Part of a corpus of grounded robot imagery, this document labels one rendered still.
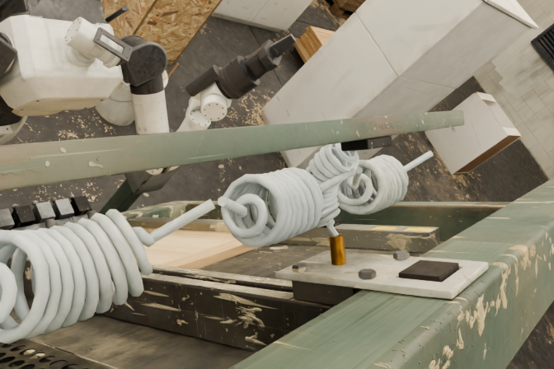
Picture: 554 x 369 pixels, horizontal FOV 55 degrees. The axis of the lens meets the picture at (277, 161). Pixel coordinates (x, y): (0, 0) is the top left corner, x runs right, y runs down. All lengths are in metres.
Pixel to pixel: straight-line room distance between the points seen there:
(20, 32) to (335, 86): 2.63
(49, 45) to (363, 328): 1.03
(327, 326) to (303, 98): 3.41
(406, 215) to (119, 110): 2.13
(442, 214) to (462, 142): 4.78
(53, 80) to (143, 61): 0.25
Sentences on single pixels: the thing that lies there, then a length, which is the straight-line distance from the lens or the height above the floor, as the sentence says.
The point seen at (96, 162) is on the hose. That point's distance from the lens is 0.28.
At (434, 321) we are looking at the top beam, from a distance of 0.44.
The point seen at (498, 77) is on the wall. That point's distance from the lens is 9.42.
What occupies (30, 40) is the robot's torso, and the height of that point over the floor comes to 1.35.
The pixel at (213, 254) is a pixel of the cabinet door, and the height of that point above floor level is 1.37.
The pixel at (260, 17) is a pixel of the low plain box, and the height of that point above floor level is 0.13.
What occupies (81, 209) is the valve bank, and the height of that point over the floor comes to 0.76.
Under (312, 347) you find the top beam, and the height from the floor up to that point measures 1.90.
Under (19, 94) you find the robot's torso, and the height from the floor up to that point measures 1.24.
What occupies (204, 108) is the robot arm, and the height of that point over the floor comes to 1.40.
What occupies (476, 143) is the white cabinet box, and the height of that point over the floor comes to 0.41.
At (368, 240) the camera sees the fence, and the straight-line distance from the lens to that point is 1.11.
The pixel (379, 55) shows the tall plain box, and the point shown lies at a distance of 3.48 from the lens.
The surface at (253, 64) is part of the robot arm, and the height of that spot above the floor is 1.55.
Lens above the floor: 2.17
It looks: 34 degrees down
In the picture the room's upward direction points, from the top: 47 degrees clockwise
